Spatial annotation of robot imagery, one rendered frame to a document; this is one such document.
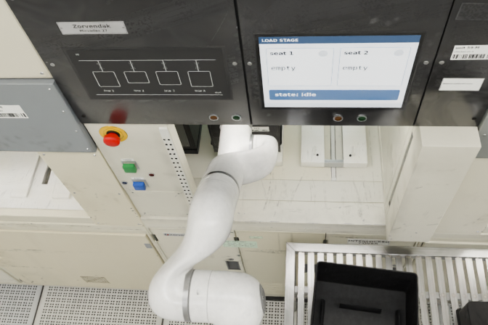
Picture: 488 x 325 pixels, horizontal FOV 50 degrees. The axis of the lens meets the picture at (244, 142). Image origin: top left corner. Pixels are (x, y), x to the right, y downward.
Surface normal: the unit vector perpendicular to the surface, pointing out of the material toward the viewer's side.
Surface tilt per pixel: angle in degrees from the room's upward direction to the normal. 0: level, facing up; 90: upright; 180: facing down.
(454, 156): 90
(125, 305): 0
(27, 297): 0
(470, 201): 90
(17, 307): 0
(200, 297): 20
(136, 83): 90
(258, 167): 61
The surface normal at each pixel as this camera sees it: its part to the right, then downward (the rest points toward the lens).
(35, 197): -0.09, -0.54
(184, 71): -0.07, 0.84
